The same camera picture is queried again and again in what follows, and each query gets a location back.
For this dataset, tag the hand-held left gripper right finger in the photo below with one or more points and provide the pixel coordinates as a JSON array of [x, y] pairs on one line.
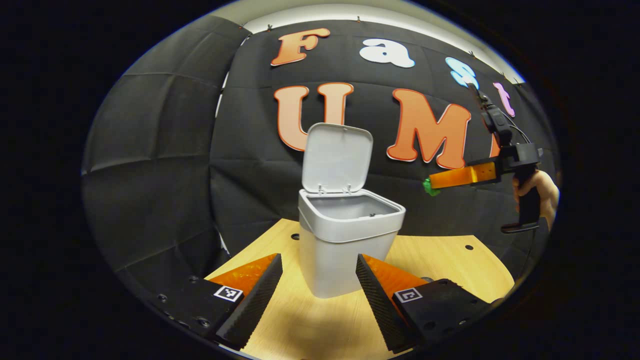
[[382, 310]]

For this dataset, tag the green paper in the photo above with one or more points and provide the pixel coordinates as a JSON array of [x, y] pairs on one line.
[[431, 187]]

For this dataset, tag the wooden desktop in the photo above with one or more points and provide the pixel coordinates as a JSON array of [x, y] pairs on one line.
[[440, 260]]

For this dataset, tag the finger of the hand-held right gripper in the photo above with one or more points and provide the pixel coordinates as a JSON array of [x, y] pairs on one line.
[[465, 176]]

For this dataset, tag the black backdrop cloth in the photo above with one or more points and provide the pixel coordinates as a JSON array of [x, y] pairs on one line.
[[165, 175]]

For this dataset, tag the white desktop garbage bin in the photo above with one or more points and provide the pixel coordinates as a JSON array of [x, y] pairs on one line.
[[340, 260]]

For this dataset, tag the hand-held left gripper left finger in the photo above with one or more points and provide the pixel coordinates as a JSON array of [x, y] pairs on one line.
[[252, 310]]

